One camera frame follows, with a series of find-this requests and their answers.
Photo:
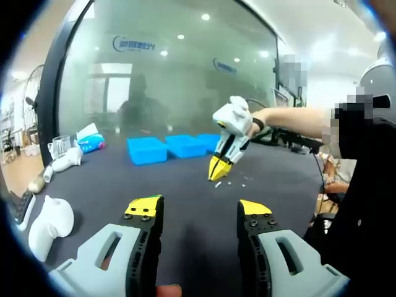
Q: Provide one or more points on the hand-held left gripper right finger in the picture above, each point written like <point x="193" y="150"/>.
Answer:
<point x="312" y="278"/>

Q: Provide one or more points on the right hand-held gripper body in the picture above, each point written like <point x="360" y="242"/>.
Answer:
<point x="232" y="119"/>

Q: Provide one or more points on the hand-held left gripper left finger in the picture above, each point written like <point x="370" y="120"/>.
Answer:
<point x="86" y="275"/>

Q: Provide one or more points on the screws nuts washers group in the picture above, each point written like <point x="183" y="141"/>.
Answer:
<point x="217" y="185"/>

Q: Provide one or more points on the blue plastic bin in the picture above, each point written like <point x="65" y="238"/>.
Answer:
<point x="145" y="151"/>
<point x="208" y="140"/>
<point x="185" y="145"/>

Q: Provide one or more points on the person's right hand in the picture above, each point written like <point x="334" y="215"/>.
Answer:
<point x="253" y="131"/>

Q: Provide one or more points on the person's left hand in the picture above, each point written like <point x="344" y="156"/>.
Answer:
<point x="168" y="292"/>

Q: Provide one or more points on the white plastic object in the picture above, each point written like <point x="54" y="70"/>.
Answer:
<point x="51" y="222"/>
<point x="66" y="161"/>

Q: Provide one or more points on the person's black clothing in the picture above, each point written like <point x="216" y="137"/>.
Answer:
<point x="365" y="201"/>

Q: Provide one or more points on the black white-edged flat device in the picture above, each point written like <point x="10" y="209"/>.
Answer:
<point x="20" y="208"/>

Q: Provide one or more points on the beige stone-like object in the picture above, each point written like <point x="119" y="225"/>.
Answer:
<point x="36" y="185"/>

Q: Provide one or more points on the blue white tissue pack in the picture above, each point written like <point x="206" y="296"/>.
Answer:
<point x="91" y="142"/>

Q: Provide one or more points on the clear glass mug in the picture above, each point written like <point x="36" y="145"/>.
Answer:
<point x="60" y="147"/>

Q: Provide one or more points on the black standing fan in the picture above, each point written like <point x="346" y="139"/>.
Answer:
<point x="29" y="100"/>

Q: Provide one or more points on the black glass wall pillar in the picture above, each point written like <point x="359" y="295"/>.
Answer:
<point x="51" y="86"/>

